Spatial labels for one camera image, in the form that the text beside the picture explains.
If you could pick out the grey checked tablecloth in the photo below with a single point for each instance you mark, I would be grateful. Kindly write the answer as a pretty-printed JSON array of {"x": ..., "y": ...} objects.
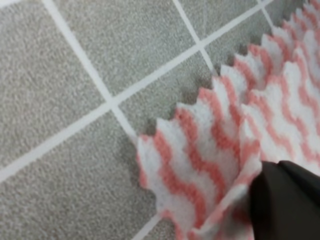
[{"x": 79, "y": 80}]

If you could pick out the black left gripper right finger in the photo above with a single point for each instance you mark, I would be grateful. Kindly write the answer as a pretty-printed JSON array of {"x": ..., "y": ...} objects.
[{"x": 306, "y": 180}]

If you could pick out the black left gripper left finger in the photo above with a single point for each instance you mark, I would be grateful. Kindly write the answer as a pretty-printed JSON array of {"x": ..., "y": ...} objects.
[{"x": 279, "y": 209}]

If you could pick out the pink white wavy towel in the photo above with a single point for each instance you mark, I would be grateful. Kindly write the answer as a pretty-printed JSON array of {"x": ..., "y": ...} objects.
[{"x": 264, "y": 108}]

